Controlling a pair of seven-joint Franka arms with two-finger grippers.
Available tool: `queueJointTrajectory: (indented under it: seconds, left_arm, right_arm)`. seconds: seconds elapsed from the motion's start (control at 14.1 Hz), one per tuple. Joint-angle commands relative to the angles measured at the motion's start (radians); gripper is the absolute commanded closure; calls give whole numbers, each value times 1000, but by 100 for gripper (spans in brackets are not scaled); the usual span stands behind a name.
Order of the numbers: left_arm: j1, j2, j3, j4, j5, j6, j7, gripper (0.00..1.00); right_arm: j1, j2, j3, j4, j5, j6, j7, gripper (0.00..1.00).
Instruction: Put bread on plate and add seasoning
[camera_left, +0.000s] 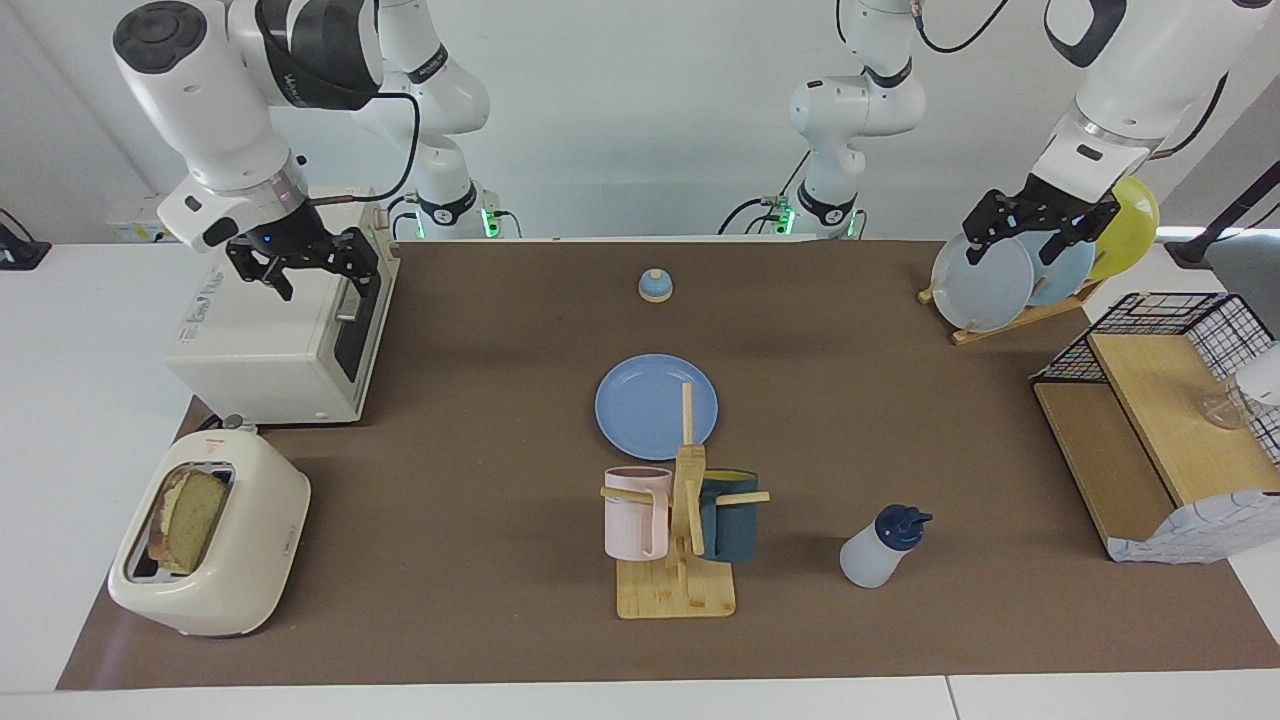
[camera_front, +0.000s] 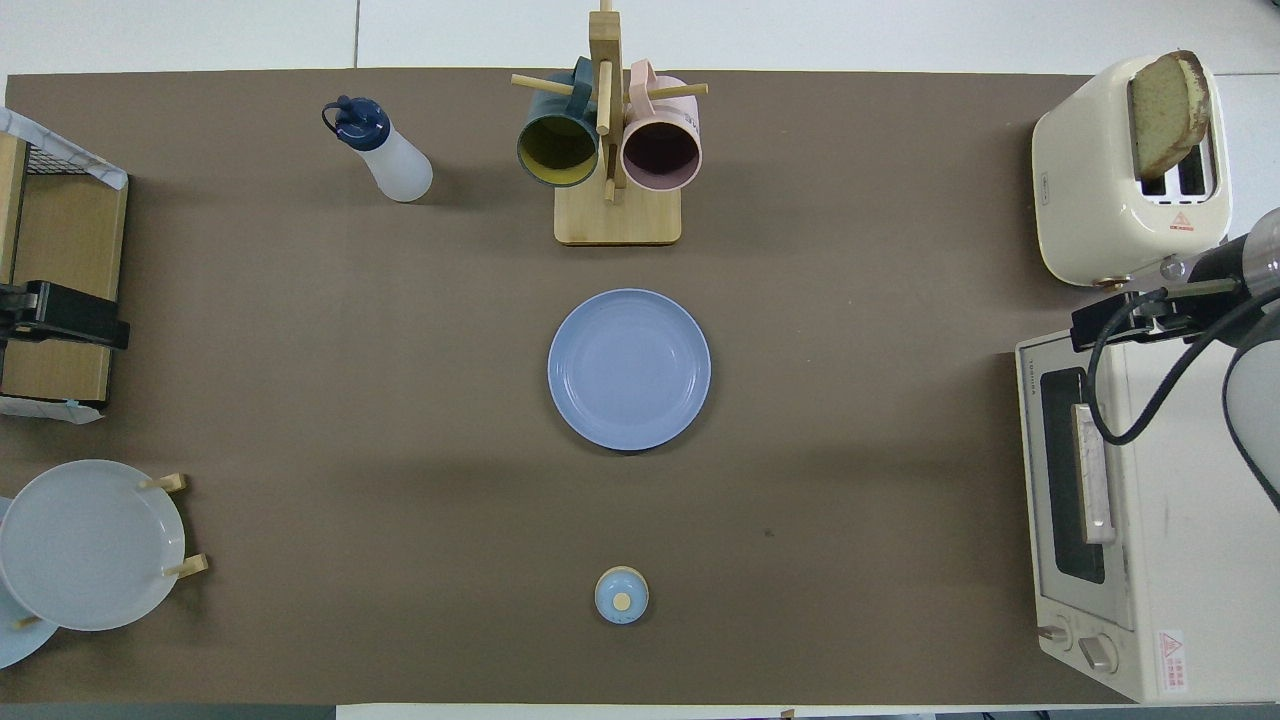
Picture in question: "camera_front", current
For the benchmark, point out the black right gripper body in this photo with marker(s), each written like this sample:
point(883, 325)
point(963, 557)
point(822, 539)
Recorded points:
point(1222, 268)

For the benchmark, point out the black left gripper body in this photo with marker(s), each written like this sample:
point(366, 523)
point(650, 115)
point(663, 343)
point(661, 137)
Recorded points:
point(15, 335)

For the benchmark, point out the slice of bread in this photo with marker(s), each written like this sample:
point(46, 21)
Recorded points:
point(1165, 110)

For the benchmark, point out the squeeze bottle with navy cap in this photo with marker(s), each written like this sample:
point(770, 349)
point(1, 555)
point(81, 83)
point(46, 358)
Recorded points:
point(400, 168)

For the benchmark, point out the wooden plate rack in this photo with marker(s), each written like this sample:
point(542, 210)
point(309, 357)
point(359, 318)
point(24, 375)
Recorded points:
point(178, 483)

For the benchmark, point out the grey white plate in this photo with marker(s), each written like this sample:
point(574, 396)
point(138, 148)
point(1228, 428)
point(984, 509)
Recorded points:
point(85, 545)

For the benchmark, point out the light blue plate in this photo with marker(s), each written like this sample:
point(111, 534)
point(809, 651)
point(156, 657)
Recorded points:
point(15, 645)

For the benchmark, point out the cream toaster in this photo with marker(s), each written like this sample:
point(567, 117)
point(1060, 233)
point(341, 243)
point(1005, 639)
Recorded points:
point(1085, 190)

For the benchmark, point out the wooden box with cloth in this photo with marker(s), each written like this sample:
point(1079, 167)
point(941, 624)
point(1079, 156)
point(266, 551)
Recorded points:
point(60, 150)

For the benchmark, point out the brown table mat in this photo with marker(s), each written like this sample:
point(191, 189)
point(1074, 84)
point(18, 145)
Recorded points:
point(300, 400)

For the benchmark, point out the white toaster oven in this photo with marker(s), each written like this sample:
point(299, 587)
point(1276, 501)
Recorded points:
point(1180, 560)

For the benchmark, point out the pink mug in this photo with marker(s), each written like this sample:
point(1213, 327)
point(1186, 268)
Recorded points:
point(660, 152)

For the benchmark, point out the dark teal mug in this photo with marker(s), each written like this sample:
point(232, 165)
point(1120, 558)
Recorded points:
point(556, 152)

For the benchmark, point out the wooden mug tree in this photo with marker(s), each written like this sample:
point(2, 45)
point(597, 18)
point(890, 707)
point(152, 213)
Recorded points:
point(618, 222)

